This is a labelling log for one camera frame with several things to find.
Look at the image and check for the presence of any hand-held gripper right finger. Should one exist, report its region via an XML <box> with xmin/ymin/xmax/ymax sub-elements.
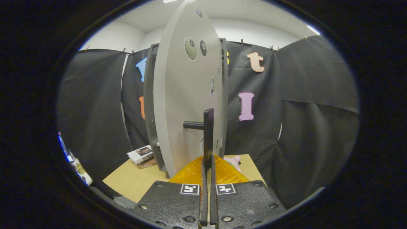
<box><xmin>208</xmin><ymin>155</ymin><xmax>286</xmax><ymax>229</ymax></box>

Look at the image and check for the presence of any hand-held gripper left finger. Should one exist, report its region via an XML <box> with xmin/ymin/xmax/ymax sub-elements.
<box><xmin>132</xmin><ymin>155</ymin><xmax>209</xmax><ymax>229</ymax></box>

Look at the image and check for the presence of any black door handle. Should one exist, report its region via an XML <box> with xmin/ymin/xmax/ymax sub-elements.
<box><xmin>183</xmin><ymin>108</ymin><xmax>215</xmax><ymax>169</ymax></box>

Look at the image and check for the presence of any grey shoe cabinet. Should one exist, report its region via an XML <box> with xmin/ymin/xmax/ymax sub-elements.
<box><xmin>143</xmin><ymin>38</ymin><xmax>229</xmax><ymax>172</ymax></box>

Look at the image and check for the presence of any pink and green plush toy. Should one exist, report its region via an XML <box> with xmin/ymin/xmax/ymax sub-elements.
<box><xmin>224</xmin><ymin>156</ymin><xmax>241</xmax><ymax>172</ymax></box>

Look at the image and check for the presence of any brown book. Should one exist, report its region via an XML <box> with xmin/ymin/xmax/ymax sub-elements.
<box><xmin>137</xmin><ymin>158</ymin><xmax>158</xmax><ymax>170</ymax></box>

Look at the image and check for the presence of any black backdrop cloth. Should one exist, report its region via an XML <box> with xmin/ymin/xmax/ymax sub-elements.
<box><xmin>57</xmin><ymin>34</ymin><xmax>360</xmax><ymax>209</ymax></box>

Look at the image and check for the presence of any blue and white clutter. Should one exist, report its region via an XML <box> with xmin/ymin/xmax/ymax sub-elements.
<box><xmin>58</xmin><ymin>132</ymin><xmax>93</xmax><ymax>185</ymax></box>

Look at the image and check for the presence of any row of small cloth clips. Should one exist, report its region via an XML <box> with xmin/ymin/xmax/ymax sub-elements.
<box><xmin>85</xmin><ymin>34</ymin><xmax>309</xmax><ymax>54</ymax></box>

